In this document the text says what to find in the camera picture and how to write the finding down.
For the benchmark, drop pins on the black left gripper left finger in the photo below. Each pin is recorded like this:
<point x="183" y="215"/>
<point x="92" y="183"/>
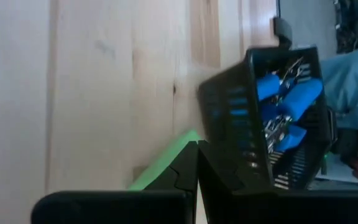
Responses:
<point x="185" y="177"/>

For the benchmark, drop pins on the black slotted plastic basket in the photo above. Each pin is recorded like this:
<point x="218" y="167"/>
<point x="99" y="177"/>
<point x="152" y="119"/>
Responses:
<point x="228" y="105"/>

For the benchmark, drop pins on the person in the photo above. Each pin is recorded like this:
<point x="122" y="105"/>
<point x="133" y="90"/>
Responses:
<point x="353" y="87"/>

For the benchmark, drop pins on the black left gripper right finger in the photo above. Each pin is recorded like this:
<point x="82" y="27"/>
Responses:
<point x="219" y="177"/>

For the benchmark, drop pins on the black table edge clamp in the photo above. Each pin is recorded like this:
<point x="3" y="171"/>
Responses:
<point x="283" y="31"/>

